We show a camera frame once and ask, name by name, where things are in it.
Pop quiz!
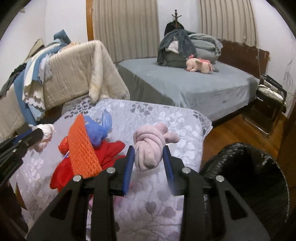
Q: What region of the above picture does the pile of grey blankets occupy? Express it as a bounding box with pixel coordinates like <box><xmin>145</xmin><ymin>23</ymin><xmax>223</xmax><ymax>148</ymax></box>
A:
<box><xmin>157</xmin><ymin>29</ymin><xmax>223</xmax><ymax>68</ymax></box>

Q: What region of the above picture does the pink plush pig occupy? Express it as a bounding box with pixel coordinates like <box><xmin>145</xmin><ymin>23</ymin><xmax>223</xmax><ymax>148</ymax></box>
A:
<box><xmin>186</xmin><ymin>55</ymin><xmax>214</xmax><ymax>74</ymax></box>

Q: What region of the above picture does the right beige curtain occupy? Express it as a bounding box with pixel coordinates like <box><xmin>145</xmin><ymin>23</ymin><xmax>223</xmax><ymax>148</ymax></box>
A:
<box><xmin>198</xmin><ymin>0</ymin><xmax>257</xmax><ymax>47</ymax></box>

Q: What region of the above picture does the white grey sock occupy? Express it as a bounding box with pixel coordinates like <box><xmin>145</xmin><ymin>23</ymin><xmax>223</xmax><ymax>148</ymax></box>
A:
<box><xmin>29</xmin><ymin>123</ymin><xmax>55</xmax><ymax>153</ymax></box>

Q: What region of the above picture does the wooden coat rack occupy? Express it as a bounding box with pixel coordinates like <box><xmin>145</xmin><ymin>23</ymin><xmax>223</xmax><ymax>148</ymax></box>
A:
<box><xmin>164</xmin><ymin>9</ymin><xmax>184</xmax><ymax>35</ymax></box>

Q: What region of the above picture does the black folding chair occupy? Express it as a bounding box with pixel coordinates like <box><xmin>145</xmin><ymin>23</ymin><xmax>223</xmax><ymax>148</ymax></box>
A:
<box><xmin>242</xmin><ymin>74</ymin><xmax>287</xmax><ymax>136</ymax></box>

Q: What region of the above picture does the blue white scalloped cloth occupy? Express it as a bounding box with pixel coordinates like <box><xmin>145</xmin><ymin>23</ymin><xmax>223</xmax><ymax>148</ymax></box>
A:
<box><xmin>14</xmin><ymin>30</ymin><xmax>71</xmax><ymax>125</ymax></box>

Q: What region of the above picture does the grey floral bedspread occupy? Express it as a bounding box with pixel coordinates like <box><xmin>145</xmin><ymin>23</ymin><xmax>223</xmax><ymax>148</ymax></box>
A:
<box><xmin>16</xmin><ymin>98</ymin><xmax>212</xmax><ymax>240</ymax></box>

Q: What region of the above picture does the orange foam net sleeve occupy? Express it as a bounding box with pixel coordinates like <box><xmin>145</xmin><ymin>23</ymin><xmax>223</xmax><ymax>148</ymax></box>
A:
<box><xmin>67</xmin><ymin>114</ymin><xmax>102</xmax><ymax>178</ymax></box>

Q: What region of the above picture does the red cloth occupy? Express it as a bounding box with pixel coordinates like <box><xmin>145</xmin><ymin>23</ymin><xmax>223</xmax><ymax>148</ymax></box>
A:
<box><xmin>50</xmin><ymin>137</ymin><xmax>125</xmax><ymax>192</ymax></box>

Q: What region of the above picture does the dark wooden headboard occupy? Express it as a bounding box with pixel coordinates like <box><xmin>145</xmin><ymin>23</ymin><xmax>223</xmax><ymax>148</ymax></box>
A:
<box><xmin>218</xmin><ymin>40</ymin><xmax>269</xmax><ymax>78</ymax></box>

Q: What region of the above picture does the grey bed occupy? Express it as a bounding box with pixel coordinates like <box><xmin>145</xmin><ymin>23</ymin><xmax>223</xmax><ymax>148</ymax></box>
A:
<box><xmin>118</xmin><ymin>58</ymin><xmax>259</xmax><ymax>121</ymax></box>

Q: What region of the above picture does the blue plastic bag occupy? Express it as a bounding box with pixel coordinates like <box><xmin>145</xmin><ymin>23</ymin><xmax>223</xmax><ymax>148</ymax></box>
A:
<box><xmin>84</xmin><ymin>110</ymin><xmax>112</xmax><ymax>148</ymax></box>

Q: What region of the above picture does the beige curtain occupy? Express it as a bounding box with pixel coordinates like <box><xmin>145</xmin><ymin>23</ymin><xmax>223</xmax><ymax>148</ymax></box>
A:
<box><xmin>92</xmin><ymin>0</ymin><xmax>159</xmax><ymax>63</ymax></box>
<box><xmin>198</xmin><ymin>0</ymin><xmax>257</xmax><ymax>47</ymax></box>

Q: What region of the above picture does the beige quilt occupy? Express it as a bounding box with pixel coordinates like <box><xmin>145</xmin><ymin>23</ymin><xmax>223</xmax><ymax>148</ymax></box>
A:
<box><xmin>1</xmin><ymin>40</ymin><xmax>130</xmax><ymax>139</ymax></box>

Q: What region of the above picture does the pink knotted sock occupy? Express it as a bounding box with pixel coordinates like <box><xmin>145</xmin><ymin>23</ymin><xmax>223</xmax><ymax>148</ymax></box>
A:
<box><xmin>133</xmin><ymin>123</ymin><xmax>180</xmax><ymax>171</ymax></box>

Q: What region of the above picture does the black trash bin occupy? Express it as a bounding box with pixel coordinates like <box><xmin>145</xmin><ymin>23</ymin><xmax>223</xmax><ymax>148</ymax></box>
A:
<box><xmin>199</xmin><ymin>143</ymin><xmax>290</xmax><ymax>238</ymax></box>

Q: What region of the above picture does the left beige curtain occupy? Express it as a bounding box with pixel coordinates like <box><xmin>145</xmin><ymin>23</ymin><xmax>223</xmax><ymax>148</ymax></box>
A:
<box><xmin>92</xmin><ymin>0</ymin><xmax>159</xmax><ymax>63</ymax></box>

